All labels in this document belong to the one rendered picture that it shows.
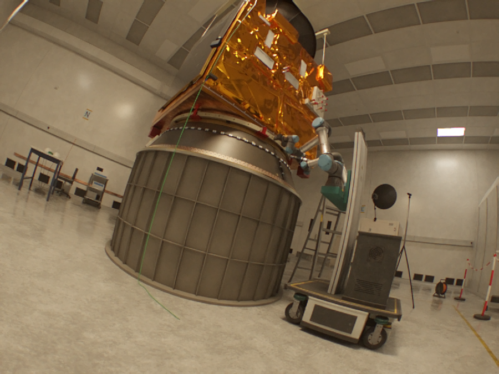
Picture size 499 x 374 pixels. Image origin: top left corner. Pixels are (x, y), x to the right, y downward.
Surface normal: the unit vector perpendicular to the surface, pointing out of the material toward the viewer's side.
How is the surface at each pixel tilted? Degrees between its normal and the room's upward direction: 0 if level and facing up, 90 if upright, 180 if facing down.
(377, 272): 90
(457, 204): 90
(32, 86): 90
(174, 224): 90
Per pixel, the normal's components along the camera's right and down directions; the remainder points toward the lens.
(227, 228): 0.35, -0.11
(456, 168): -0.69, -0.33
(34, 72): 0.68, 0.03
